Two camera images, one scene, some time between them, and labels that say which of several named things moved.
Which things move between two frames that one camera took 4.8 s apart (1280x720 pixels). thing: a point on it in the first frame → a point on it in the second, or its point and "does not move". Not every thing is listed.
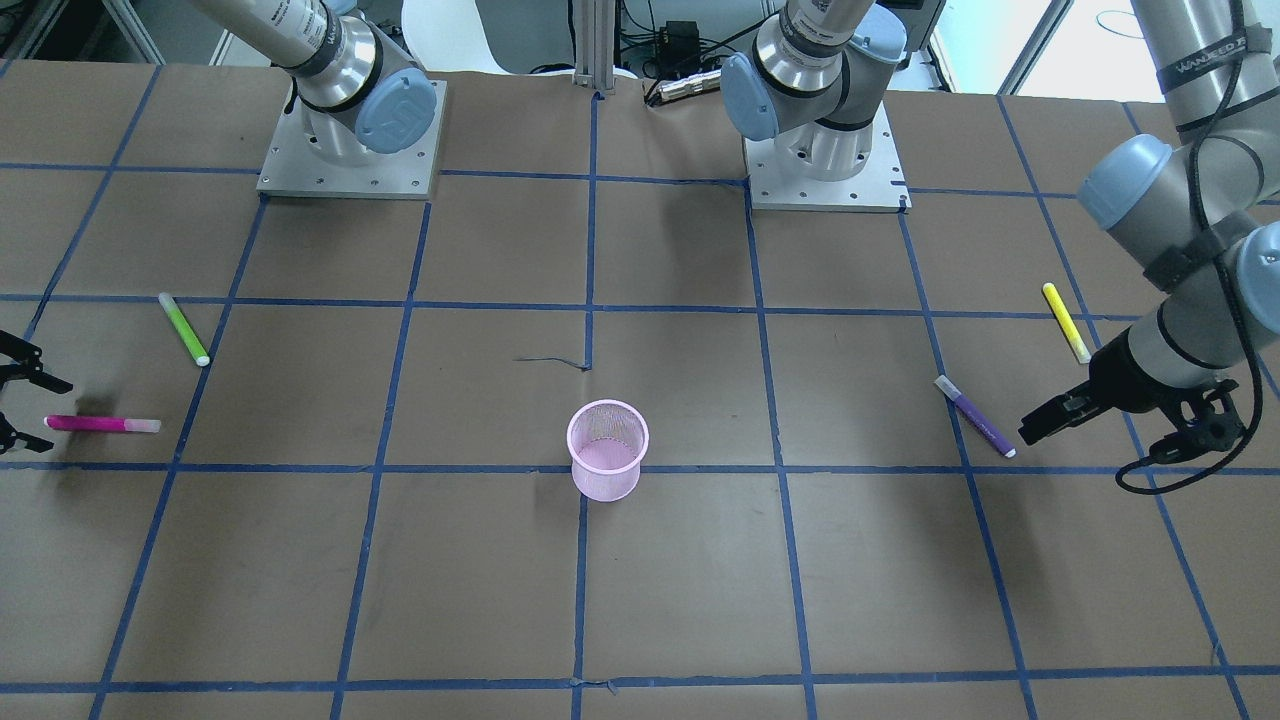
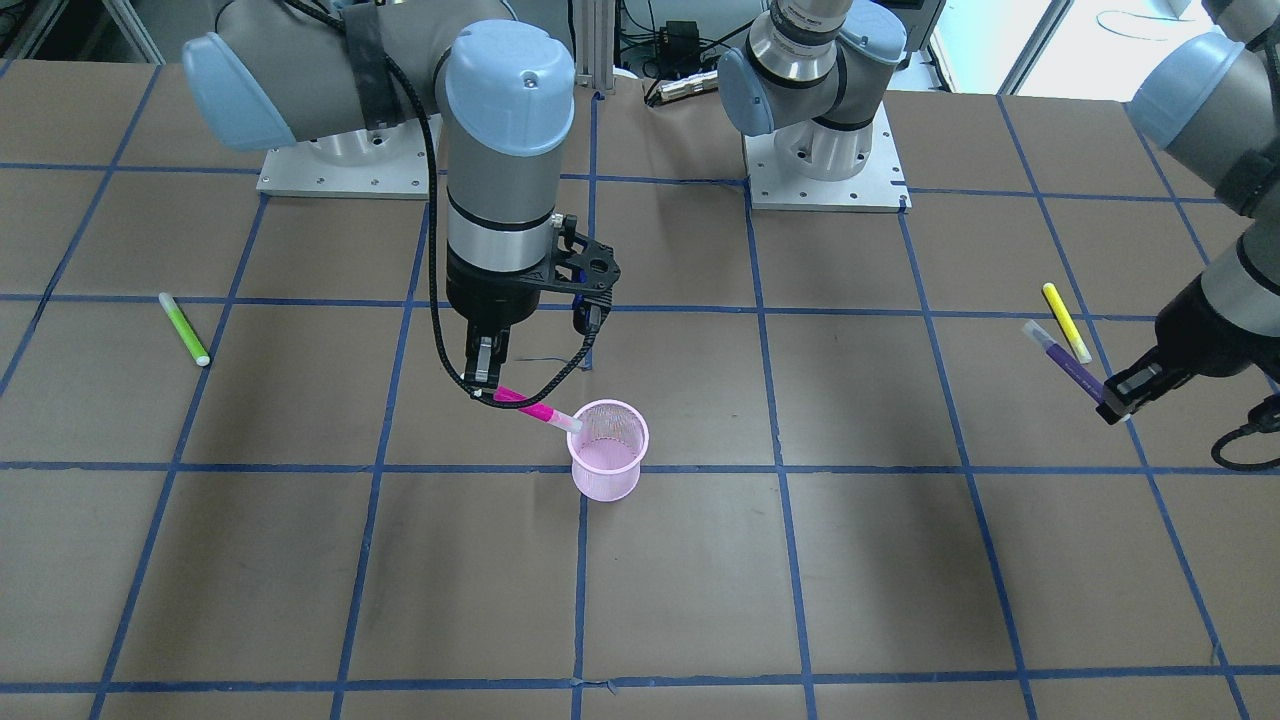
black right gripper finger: x=30 y=367 → x=482 y=362
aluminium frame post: x=594 y=44 does not move
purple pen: x=975 y=418 → x=1068 y=365
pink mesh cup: x=606 y=439 does not move
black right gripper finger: x=9 y=435 → x=499 y=350
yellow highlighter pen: x=1067 y=323 does not move
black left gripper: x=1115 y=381 → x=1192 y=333
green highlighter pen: x=185 y=330 does not move
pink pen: x=102 y=424 → x=540 y=411
